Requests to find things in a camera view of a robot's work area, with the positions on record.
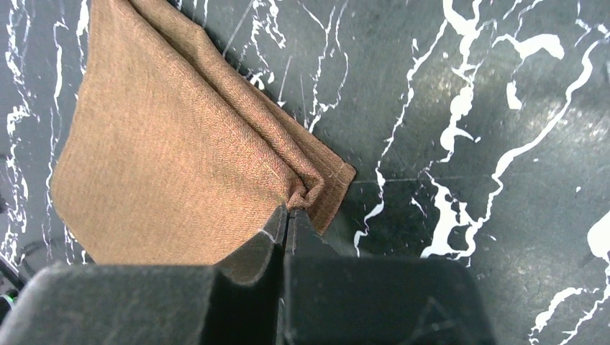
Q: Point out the brown woven cloth napkin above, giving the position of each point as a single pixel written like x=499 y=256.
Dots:
x=173 y=158

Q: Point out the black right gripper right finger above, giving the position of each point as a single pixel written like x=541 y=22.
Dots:
x=335 y=299

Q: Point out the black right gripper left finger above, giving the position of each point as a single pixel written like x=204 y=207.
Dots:
x=232 y=302

